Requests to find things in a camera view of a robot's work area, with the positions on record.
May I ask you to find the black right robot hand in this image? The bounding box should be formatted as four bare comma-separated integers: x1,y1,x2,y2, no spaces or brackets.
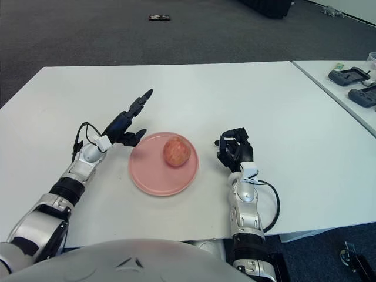
214,127,254,173

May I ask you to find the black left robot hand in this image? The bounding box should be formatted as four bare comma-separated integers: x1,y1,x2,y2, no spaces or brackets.
104,88,154,147

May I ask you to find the red yellow apple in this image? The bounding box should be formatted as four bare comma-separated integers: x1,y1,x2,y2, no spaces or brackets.
163,136,192,167

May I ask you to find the pink round plate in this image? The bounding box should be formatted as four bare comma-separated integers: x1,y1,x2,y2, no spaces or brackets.
128,132,199,197

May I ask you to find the dark grey handheld controller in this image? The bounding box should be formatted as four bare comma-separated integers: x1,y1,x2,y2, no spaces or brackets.
328,66,370,86
347,86,376,109

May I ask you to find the grey robot torso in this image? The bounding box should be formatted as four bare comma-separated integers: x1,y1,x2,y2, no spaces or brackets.
0,238,259,282

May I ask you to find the black box furniture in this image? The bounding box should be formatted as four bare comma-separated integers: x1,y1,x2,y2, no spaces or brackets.
237,0,294,20

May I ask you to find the grey toy figure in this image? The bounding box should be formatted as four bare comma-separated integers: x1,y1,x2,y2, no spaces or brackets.
320,5,344,18

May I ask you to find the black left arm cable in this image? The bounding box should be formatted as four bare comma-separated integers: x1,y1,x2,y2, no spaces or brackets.
70,122,102,164

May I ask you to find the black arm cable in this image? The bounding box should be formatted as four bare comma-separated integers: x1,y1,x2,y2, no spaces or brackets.
70,122,102,164
255,179,280,233

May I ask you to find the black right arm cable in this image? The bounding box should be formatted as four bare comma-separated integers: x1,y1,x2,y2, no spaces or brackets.
255,179,280,233

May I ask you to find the black caster wheel frame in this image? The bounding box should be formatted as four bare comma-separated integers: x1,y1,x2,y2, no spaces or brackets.
340,241,376,282

